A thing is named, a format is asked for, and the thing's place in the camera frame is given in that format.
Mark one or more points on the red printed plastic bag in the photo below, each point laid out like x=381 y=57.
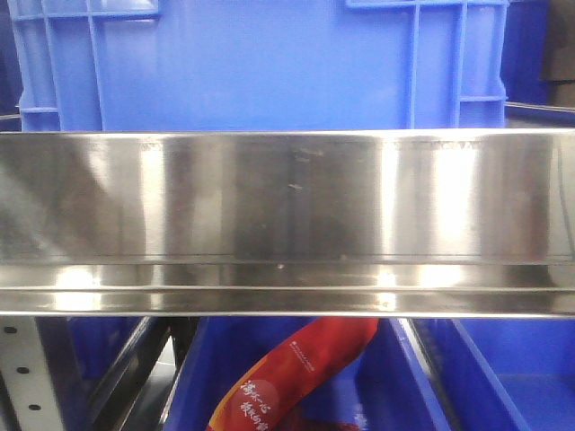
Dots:
x=271 y=388

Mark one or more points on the blue storage crate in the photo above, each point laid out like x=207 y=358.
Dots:
x=259 y=65

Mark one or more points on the stainless steel shelf rail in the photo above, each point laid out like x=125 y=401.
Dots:
x=411 y=223

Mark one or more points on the blue lower bin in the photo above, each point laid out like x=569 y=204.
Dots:
x=437 y=374

